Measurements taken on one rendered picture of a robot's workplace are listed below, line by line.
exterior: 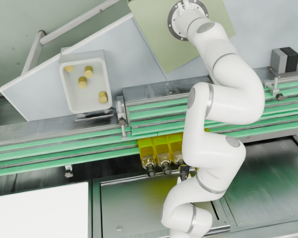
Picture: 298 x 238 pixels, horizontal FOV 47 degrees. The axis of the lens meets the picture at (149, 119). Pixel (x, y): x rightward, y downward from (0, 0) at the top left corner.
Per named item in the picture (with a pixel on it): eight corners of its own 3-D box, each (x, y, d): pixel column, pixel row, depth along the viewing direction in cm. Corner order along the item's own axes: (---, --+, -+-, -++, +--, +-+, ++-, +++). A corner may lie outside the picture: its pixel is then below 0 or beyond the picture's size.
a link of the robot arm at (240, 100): (209, 47, 84) (224, 72, 72) (259, 58, 86) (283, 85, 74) (192, 95, 91) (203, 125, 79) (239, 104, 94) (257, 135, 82)
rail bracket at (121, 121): (119, 128, 140) (121, 147, 130) (113, 92, 130) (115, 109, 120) (127, 127, 140) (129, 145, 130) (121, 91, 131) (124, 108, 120)
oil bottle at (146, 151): (136, 138, 145) (143, 172, 127) (135, 127, 141) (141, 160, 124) (149, 136, 145) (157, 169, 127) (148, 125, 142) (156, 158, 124)
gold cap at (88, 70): (83, 66, 135) (83, 71, 131) (92, 64, 135) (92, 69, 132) (84, 74, 137) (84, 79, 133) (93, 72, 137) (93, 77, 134)
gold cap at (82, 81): (77, 76, 137) (77, 81, 134) (86, 75, 137) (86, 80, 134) (78, 84, 139) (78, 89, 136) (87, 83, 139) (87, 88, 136)
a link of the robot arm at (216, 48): (241, 46, 84) (260, 95, 92) (217, 17, 104) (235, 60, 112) (205, 63, 86) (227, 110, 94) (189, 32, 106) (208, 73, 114)
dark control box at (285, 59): (269, 65, 149) (277, 74, 142) (271, 48, 145) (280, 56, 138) (287, 63, 150) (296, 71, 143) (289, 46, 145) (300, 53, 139)
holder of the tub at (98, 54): (74, 113, 149) (74, 123, 142) (59, 55, 133) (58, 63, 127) (113, 107, 150) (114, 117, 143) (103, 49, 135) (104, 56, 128)
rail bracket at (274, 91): (260, 85, 139) (275, 102, 128) (262, 69, 135) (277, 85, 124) (270, 84, 140) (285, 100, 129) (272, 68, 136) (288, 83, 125)
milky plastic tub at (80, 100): (71, 104, 145) (70, 114, 138) (59, 55, 133) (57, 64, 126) (112, 97, 147) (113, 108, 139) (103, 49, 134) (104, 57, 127)
